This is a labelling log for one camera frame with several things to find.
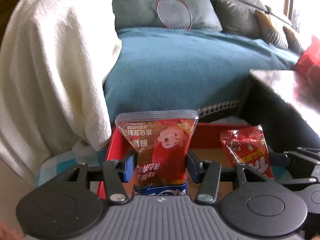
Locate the red Trolli candy packet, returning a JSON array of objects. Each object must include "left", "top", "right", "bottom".
[{"left": 220, "top": 125, "right": 274, "bottom": 179}]

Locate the patterned yellow pillow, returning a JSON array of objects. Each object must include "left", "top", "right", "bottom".
[{"left": 255, "top": 10, "right": 289, "bottom": 50}]

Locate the dark coffee table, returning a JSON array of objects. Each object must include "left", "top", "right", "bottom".
[{"left": 237, "top": 69, "right": 319, "bottom": 152}]

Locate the red cardboard box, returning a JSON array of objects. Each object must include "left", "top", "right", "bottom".
[{"left": 106, "top": 123, "right": 246, "bottom": 196}]

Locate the badminton racket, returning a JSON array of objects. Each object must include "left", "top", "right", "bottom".
[{"left": 157, "top": 0, "right": 193, "bottom": 31}]

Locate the blue white checkered tablecloth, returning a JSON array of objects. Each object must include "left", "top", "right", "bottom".
[{"left": 35, "top": 146, "right": 107, "bottom": 187}]

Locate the white towel blanket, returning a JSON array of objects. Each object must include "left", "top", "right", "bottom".
[{"left": 1, "top": 0, "right": 121, "bottom": 184}]

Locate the dark grey sofa cushion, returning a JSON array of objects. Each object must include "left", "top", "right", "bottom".
[{"left": 210, "top": 0, "right": 267, "bottom": 39}]

